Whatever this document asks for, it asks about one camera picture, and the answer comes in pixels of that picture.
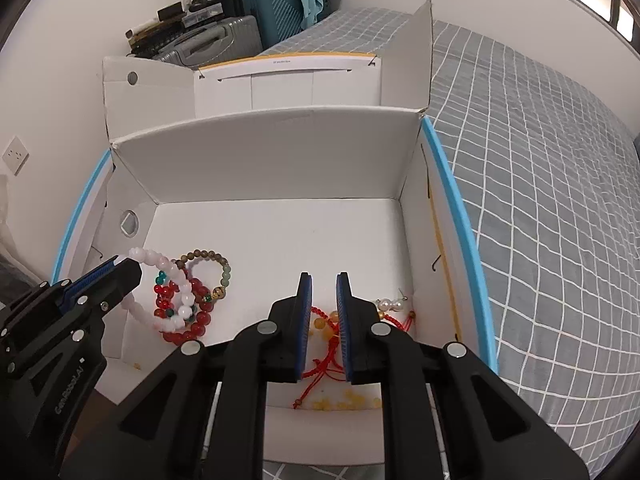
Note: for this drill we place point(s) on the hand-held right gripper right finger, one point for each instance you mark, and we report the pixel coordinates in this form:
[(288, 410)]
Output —
[(357, 340)]

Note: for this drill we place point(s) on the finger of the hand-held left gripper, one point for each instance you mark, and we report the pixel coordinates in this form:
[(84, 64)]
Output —
[(90, 275), (117, 280)]

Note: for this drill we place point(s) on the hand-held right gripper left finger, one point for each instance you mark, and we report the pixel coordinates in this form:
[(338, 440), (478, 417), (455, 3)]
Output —
[(287, 340)]

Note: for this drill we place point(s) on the pearl earring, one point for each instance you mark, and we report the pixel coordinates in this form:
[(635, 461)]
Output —
[(398, 304), (384, 305)]

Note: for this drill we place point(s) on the yellow and white cardboard box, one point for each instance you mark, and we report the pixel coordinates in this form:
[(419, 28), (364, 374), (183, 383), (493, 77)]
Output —
[(280, 230)]

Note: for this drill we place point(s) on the grey suitcase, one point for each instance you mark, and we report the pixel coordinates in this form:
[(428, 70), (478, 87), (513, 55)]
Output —
[(225, 35)]

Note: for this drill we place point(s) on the teal suitcase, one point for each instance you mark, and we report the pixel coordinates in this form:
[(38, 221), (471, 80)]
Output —
[(270, 10)]

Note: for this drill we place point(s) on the white wall socket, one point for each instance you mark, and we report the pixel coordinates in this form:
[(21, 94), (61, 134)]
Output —
[(15, 155)]

